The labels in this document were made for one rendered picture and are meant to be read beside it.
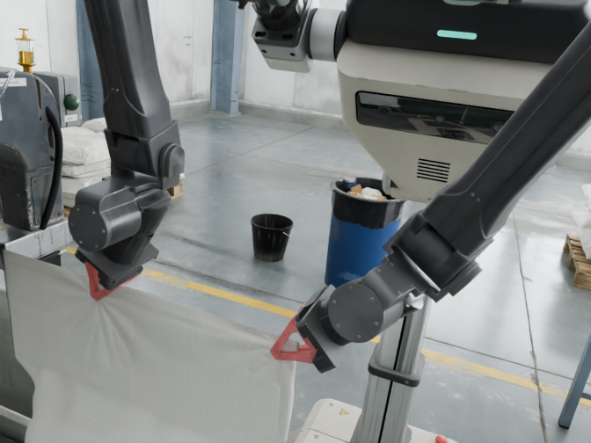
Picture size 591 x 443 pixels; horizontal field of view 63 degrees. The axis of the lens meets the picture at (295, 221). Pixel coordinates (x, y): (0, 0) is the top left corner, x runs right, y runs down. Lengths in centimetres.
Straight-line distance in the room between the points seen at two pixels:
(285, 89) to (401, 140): 828
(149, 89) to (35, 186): 42
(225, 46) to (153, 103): 883
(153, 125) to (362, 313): 32
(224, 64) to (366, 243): 699
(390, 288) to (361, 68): 50
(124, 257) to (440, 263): 40
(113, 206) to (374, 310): 31
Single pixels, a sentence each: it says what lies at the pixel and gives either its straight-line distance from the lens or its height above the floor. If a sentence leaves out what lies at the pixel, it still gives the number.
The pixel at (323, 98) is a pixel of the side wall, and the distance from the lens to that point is 895.
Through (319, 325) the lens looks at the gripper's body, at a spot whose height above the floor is 113.
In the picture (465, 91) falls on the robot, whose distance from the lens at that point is 83.
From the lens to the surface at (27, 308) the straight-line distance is 89.
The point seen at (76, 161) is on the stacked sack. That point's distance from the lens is 353.
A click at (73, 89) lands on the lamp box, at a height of 131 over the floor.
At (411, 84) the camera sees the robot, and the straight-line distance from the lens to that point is 84.
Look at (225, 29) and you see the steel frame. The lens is 941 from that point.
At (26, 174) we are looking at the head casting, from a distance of 94.
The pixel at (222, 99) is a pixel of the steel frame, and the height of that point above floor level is 25.
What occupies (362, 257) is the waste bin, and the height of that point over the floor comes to 29.
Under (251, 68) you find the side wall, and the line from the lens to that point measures 944.
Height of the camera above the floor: 143
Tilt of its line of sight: 20 degrees down
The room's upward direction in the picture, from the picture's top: 6 degrees clockwise
